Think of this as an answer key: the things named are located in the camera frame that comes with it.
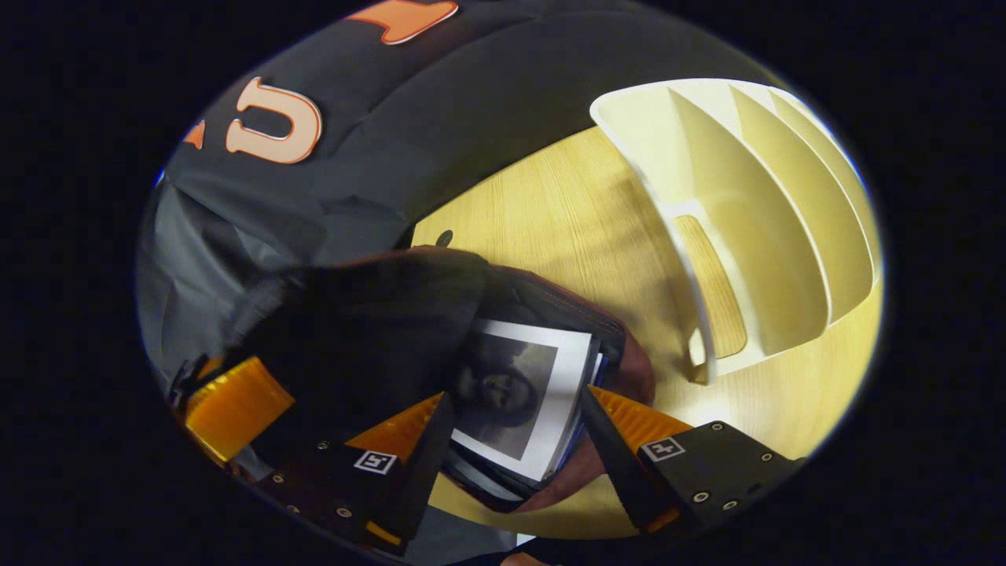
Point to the white bookshelf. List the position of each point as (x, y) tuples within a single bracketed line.
[(707, 196)]

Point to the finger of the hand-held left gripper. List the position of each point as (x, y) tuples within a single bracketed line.
[(236, 405)]

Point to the black backdrop cloth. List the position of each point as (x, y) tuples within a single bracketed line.
[(393, 118)]

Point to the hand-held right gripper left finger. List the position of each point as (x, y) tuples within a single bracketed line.
[(424, 464)]

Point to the grey portrait cover book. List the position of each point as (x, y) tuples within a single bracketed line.
[(566, 354)]

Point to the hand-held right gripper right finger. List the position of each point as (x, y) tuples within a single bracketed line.
[(613, 456)]

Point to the maroon schoolbag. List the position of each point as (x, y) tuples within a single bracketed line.
[(377, 330)]

